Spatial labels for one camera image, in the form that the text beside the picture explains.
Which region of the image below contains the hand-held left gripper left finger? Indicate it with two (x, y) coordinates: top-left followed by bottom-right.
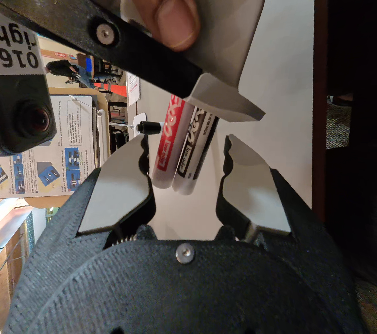
(77, 134), (156, 236)

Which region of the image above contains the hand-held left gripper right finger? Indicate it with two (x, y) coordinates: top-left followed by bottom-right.
(216, 134), (293, 242)

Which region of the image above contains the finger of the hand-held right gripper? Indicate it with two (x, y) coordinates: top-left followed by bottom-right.
(185, 73), (265, 122)

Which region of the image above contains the red dry-erase marker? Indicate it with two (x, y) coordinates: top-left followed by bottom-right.
(151, 95), (187, 190)

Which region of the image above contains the person's right hand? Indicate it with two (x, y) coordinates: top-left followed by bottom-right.
(57, 0), (202, 52)

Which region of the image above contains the white document stand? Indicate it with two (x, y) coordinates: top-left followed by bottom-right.
(96, 108), (148, 168)

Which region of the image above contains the printed instruction sheet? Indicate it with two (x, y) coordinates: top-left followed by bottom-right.
(0, 95), (98, 199)

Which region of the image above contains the white paper sign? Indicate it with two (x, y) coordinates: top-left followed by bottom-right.
(126, 72), (141, 106)

